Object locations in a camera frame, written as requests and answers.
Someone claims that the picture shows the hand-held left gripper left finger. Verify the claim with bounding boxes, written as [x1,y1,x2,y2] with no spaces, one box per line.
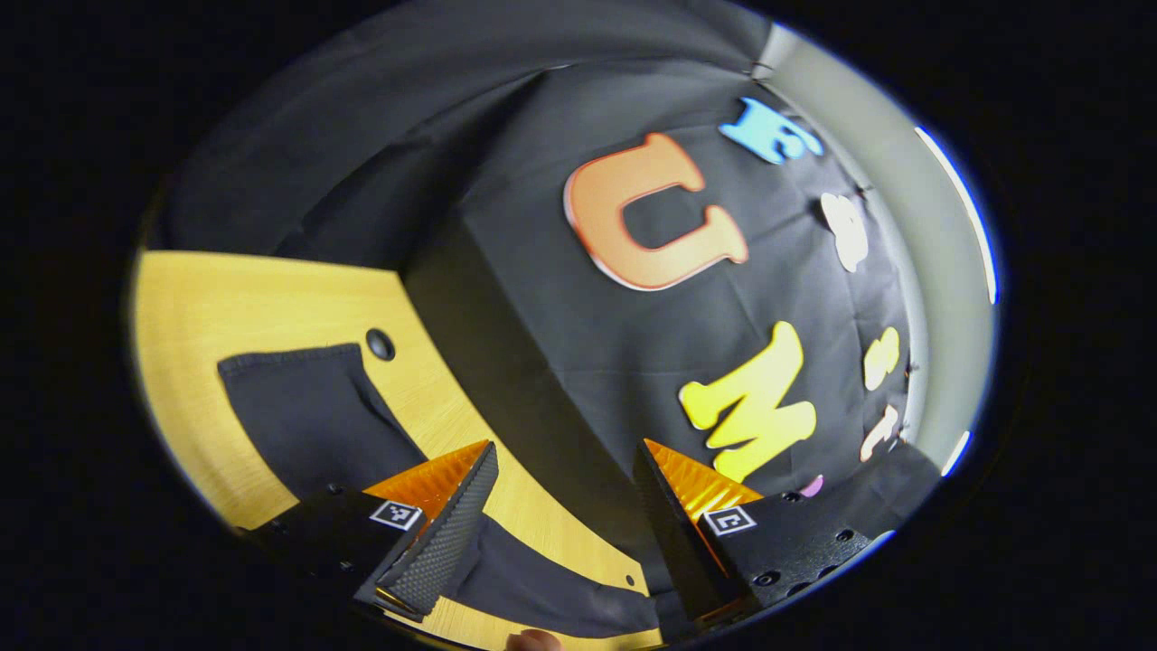
[240,440,500,623]

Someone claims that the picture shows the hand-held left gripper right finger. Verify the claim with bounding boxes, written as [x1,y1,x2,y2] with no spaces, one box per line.
[633,439,873,634]

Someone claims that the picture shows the black jeans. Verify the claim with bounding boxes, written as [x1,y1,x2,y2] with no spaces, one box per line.
[217,342,688,643]

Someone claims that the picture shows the black backdrop cloth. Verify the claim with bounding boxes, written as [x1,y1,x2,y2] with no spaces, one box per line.
[149,0,945,598]

